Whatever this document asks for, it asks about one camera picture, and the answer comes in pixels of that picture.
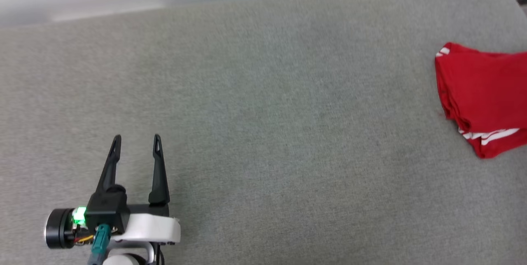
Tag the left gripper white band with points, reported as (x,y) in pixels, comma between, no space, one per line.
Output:
(152,228)

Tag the red garment with white stripes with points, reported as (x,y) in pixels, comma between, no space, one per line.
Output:
(486,92)

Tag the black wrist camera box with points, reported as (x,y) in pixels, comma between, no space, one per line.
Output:
(107,209)

